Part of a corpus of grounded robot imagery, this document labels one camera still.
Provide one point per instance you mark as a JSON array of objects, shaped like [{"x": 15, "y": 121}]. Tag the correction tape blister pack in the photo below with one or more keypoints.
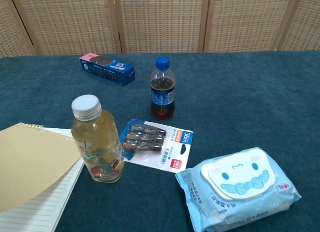
[{"x": 172, "y": 151}]

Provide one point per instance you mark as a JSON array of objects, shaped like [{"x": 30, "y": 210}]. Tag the woven bamboo folding screen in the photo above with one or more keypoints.
[{"x": 160, "y": 21}]

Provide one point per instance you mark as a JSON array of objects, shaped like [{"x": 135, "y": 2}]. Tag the light blue wet wipes pack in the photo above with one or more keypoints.
[{"x": 237, "y": 192}]

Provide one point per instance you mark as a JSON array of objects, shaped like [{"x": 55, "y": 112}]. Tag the blue pink cookie box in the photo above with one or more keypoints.
[{"x": 110, "y": 69}]

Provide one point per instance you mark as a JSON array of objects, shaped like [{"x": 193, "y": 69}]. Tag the dark teal table cloth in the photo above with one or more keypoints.
[{"x": 237, "y": 104}]

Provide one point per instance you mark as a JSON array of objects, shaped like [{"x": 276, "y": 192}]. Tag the yellow tea bottle white cap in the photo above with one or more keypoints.
[{"x": 97, "y": 141}]

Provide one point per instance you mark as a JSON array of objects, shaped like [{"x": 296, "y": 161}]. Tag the cola bottle blue cap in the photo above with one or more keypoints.
[{"x": 162, "y": 96}]

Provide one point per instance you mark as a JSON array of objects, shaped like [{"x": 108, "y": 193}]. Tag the tan spiral notebook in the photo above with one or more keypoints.
[{"x": 32, "y": 161}]

